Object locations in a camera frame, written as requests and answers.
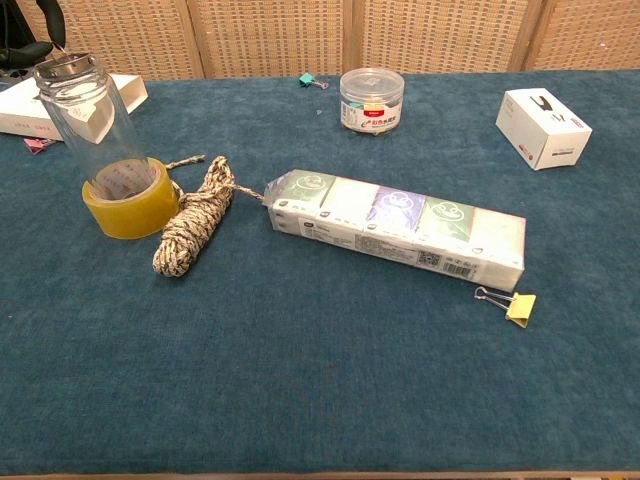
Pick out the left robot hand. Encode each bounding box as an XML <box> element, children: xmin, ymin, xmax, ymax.
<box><xmin>0</xmin><ymin>0</ymin><xmax>67</xmax><ymax>70</ymax></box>

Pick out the clear glass jar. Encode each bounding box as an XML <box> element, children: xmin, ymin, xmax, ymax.
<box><xmin>33</xmin><ymin>53</ymin><xmax>158</xmax><ymax>202</ymax></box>

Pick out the large flat white box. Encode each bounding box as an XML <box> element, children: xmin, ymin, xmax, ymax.
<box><xmin>0</xmin><ymin>73</ymin><xmax>149</xmax><ymax>146</ymax></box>

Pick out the pink binder clip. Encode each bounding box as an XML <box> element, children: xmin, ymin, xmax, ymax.
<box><xmin>23</xmin><ymin>136</ymin><xmax>59</xmax><ymax>154</ymax></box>

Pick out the yellow tape roll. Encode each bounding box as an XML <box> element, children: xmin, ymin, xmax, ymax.
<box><xmin>81</xmin><ymin>156</ymin><xmax>180</xmax><ymax>241</ymax></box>

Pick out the woven folding screen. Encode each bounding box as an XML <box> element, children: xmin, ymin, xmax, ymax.
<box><xmin>14</xmin><ymin>0</ymin><xmax>640</xmax><ymax>82</ymax></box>

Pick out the teal binder clip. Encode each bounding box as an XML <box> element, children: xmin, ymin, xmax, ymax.
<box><xmin>297</xmin><ymin>72</ymin><xmax>331</xmax><ymax>92</ymax></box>

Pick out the clear plastic clip jar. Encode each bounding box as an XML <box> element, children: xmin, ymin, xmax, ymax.
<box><xmin>339</xmin><ymin>67</ymin><xmax>406</xmax><ymax>135</ymax></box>

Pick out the long tissue multipack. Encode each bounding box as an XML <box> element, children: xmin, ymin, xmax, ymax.
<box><xmin>259</xmin><ymin>169</ymin><xmax>528</xmax><ymax>294</ymax></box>

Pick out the blue carpet table mat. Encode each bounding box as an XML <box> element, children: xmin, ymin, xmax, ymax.
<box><xmin>0</xmin><ymin>69</ymin><xmax>640</xmax><ymax>477</ymax></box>

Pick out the small white product box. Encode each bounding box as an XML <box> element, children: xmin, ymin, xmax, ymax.
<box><xmin>494</xmin><ymin>88</ymin><xmax>594</xmax><ymax>172</ymax></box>

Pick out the yellow binder clip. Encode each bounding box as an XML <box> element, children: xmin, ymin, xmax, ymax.
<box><xmin>473</xmin><ymin>285</ymin><xmax>538</xmax><ymax>330</ymax></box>

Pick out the braided rope bundle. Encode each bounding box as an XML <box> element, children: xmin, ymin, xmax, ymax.
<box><xmin>151</xmin><ymin>154</ymin><xmax>267</xmax><ymax>278</ymax></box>

